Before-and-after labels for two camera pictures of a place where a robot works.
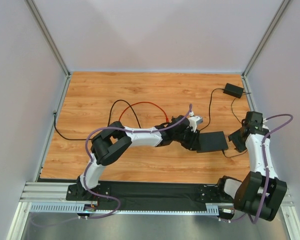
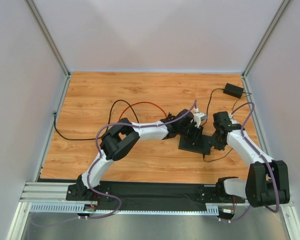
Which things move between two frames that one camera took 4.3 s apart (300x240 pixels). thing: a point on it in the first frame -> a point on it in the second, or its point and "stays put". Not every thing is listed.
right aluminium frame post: (280, 9) stays put
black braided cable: (54, 113) stays put
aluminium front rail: (42, 191) stays put
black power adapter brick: (233, 90) stays put
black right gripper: (239, 139) -> (215, 141)
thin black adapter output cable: (205, 126) -> (203, 124)
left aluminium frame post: (34, 10) stays put
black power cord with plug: (244, 93) -> (241, 98)
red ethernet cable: (167, 119) stays put
